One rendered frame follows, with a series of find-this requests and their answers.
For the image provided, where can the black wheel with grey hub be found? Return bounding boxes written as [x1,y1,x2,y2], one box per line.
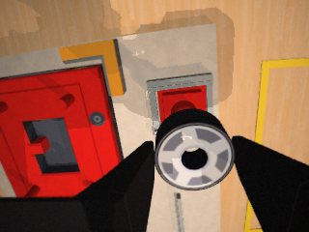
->
[154,108,236,190]

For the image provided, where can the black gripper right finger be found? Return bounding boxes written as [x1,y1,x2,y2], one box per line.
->
[232,135,309,232]

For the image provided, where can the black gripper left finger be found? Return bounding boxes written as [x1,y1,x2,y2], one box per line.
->
[0,141,155,232]

